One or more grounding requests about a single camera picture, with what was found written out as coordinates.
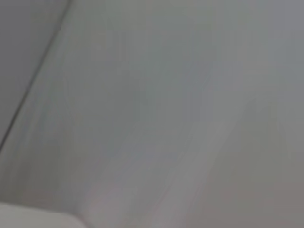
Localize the white rounded panel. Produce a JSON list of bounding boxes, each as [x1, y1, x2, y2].
[[0, 203, 84, 228]]

